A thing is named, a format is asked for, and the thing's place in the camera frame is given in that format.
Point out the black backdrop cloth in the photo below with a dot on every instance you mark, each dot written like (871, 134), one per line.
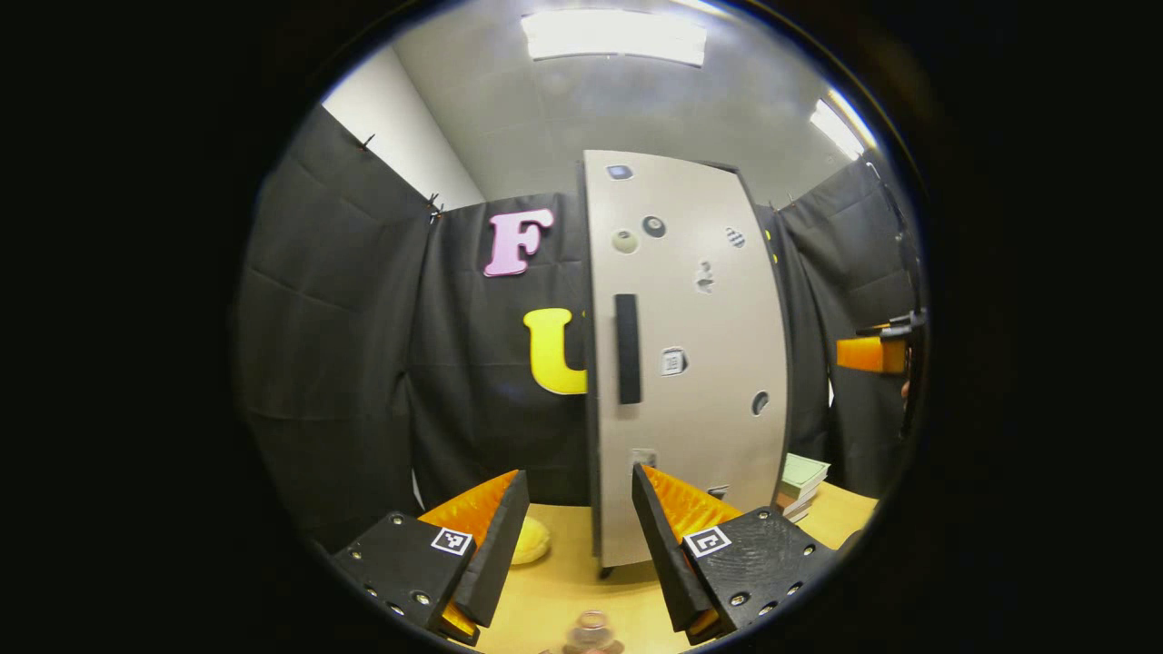
(345, 363)

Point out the clear plastic bottle red label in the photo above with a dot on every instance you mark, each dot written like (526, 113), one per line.
(592, 638)

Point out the grey cabinet door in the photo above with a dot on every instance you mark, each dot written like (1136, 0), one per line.
(709, 309)

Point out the narrow ceiling light panel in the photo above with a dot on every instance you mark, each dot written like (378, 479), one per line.
(840, 127)

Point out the dark grey cabinet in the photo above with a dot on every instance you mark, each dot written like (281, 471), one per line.
(594, 472)

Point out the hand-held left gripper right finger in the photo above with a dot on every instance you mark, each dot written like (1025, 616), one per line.
(668, 554)

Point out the brown cover book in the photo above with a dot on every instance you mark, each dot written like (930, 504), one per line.
(794, 501)

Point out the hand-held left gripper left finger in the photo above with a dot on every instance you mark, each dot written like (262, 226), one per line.
(498, 554)

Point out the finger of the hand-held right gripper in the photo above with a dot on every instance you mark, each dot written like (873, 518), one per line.
(872, 354)

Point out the yellow round plush cushion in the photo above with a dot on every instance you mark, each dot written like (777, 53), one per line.
(534, 543)

